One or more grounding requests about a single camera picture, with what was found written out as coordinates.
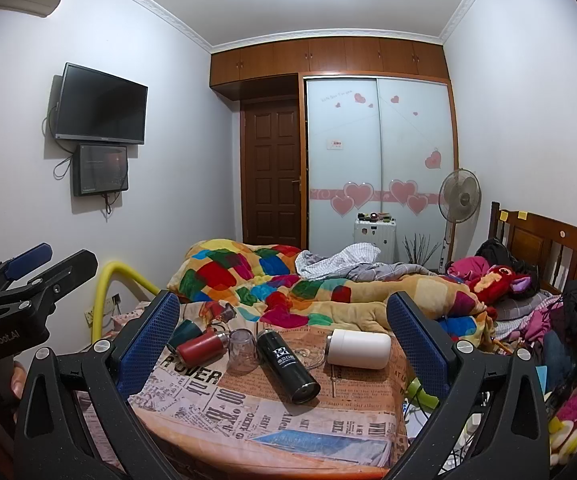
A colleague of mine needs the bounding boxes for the brown wooden door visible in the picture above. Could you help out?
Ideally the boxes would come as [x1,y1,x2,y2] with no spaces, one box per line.
[241,99,301,247]

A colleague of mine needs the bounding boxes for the frosted sliding wardrobe with hearts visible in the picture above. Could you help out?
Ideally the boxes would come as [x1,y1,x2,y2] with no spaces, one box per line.
[305,77,455,270]

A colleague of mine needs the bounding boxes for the white grey crumpled sheet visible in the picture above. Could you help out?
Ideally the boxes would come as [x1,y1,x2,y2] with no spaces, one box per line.
[295,243,435,283]

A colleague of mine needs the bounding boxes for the wall-mounted black television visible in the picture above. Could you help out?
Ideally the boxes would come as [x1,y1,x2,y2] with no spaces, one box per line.
[51,63,148,145]

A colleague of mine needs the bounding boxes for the wooden bed headboard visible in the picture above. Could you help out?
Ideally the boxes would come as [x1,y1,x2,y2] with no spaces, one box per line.
[489,202,577,294]

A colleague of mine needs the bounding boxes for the colourful patchwork quilt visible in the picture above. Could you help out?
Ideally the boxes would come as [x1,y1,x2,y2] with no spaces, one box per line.
[168,238,494,349]

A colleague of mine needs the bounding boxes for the white thermos cup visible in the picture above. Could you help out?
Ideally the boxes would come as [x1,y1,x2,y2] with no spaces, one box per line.
[325,330,392,370]

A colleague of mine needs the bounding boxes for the black thermos flask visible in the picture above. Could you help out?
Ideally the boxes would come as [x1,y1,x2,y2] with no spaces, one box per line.
[257,330,321,404]

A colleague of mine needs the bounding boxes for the green cylindrical bottle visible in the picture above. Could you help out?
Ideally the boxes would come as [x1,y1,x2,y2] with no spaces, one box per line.
[407,377,439,412]

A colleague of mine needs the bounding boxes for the clear plastic cup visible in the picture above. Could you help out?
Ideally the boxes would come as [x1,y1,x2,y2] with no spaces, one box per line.
[228,328,259,375]

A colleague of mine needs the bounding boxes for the dark green cup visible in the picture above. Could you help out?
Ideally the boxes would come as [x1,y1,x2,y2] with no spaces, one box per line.
[167,320,203,353]

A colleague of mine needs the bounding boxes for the small wall-mounted black monitor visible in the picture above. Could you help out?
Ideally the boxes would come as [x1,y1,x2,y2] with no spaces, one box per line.
[72,144,129,197]

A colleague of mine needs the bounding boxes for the standing electric fan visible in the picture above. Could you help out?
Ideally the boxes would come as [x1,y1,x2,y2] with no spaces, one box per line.
[438,168,481,273]

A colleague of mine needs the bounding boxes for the newspaper print tablecloth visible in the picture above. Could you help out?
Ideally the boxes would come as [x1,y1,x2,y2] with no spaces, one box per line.
[129,301,409,479]

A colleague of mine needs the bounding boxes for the person's left hand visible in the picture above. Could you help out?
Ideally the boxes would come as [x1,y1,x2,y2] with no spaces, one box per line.
[11,361,27,399]

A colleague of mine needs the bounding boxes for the wooden overhead cabinets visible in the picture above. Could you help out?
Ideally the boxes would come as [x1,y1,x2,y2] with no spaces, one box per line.
[209,37,449,101]

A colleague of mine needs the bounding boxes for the red plush toy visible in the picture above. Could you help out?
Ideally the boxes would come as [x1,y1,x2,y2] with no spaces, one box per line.
[448,256,535,306]

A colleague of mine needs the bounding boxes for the red thermos bottle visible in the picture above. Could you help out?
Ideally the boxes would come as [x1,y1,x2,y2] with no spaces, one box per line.
[177,330,230,367]

